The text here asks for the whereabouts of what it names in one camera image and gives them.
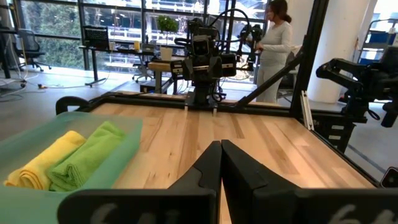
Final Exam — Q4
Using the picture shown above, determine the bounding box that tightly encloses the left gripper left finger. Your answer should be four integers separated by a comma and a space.
169, 140, 223, 224

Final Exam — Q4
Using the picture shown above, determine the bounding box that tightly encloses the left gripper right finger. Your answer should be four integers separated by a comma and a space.
221, 139, 300, 224

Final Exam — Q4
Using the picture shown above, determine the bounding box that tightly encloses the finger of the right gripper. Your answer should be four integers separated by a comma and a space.
182, 57, 195, 82
210, 55, 223, 80

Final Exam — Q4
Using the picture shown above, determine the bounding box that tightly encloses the green microfiber towel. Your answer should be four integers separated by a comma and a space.
46, 120, 127, 192

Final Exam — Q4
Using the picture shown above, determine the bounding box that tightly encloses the yellow microfiber towel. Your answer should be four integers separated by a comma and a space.
3, 130, 87, 191

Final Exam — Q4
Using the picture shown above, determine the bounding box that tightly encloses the teal plastic basket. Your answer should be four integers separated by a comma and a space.
0, 111, 144, 224

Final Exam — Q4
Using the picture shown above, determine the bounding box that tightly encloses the wooden side table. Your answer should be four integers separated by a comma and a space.
147, 60, 175, 95

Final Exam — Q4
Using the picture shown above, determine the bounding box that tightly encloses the grey office chair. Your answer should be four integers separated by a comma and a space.
132, 43, 156, 83

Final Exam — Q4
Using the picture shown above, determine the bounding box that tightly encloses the potted green plant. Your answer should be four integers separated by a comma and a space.
156, 14, 180, 62

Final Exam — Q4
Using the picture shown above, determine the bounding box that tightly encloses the person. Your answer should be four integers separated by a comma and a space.
254, 0, 295, 103

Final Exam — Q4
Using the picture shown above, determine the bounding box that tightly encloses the black office desk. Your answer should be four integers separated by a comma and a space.
78, 45, 156, 87

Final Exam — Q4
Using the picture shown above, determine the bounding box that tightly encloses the black perforated panel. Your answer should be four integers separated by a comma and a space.
83, 25, 110, 50

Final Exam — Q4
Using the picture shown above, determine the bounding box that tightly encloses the black labelled control box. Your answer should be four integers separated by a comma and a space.
312, 112, 357, 153

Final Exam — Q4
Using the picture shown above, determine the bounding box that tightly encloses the small black device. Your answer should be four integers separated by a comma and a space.
379, 166, 398, 189

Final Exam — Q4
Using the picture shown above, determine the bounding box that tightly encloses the blue storage rack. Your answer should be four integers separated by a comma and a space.
357, 18, 398, 63

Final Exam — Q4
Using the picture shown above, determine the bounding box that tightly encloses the black office chair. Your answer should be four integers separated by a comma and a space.
14, 29, 52, 72

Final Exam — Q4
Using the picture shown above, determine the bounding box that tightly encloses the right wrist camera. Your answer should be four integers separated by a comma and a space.
190, 34, 213, 58

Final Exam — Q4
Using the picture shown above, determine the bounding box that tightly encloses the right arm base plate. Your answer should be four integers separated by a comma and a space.
184, 93, 219, 110

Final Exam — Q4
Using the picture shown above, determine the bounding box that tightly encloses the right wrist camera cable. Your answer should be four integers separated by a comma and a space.
207, 7, 251, 35

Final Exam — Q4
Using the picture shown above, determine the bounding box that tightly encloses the black aluminium table frame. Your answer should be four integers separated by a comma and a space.
55, 0, 382, 187

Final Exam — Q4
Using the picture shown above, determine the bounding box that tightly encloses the silver frame bracket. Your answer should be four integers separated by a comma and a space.
300, 90, 315, 131

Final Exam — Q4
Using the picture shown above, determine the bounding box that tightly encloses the black cable loop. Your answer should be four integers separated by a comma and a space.
55, 95, 91, 116

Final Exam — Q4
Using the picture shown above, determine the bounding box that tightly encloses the white floor cable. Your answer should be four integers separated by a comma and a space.
0, 70, 40, 98

